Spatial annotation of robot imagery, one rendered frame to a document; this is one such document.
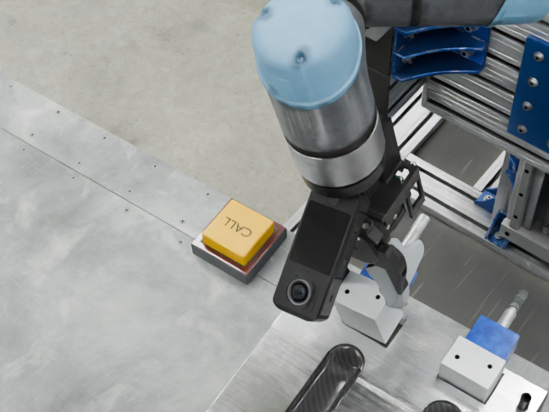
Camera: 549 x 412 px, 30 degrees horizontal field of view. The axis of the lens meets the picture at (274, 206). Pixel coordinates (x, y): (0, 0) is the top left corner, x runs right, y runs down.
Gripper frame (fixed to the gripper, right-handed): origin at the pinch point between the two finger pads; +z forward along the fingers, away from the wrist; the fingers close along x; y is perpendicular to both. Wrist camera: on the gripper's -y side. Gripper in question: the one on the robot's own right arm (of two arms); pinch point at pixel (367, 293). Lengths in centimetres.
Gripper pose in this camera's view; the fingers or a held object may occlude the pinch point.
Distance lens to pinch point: 99.1
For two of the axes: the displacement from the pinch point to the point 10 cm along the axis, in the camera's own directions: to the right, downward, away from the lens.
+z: 2.4, 5.5, 8.0
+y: 5.5, -7.5, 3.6
